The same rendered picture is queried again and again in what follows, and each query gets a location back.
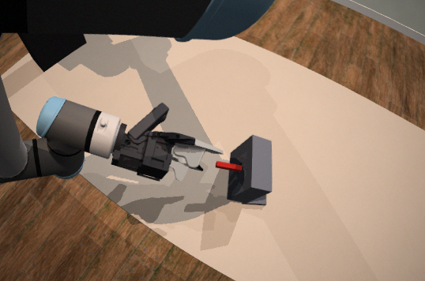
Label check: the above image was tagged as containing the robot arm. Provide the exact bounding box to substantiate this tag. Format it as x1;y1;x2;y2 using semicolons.
0;0;275;185

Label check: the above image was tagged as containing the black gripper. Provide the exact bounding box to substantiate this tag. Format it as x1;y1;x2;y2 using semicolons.
111;123;224;181

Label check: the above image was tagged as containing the red peg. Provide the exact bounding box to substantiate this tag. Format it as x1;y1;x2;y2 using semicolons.
216;161;242;172

